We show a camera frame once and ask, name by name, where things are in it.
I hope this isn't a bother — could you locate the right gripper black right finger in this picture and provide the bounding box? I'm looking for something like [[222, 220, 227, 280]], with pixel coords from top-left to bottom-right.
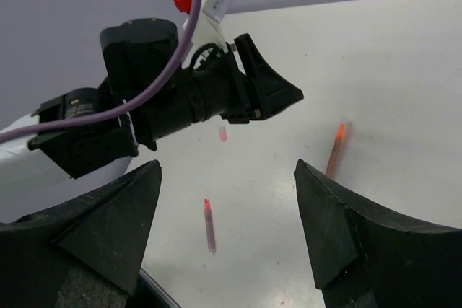
[[294, 160, 461, 307]]

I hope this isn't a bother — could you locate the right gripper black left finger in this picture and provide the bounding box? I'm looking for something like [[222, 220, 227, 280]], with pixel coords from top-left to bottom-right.
[[1, 160, 162, 307]]

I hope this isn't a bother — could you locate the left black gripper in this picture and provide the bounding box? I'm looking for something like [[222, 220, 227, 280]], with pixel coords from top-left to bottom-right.
[[173, 34, 303, 131]]

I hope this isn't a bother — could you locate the clear red pen cap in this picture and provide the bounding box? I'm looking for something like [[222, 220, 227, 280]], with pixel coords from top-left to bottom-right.
[[218, 125, 228, 142]]

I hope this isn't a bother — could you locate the red pen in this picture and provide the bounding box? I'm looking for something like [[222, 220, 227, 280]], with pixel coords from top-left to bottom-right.
[[204, 198, 217, 254]]

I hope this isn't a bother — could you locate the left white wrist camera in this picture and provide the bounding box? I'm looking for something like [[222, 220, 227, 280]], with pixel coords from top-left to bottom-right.
[[187, 0, 233, 53]]

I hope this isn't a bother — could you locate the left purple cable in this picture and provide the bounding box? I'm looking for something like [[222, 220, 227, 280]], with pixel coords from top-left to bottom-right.
[[0, 0, 205, 145]]

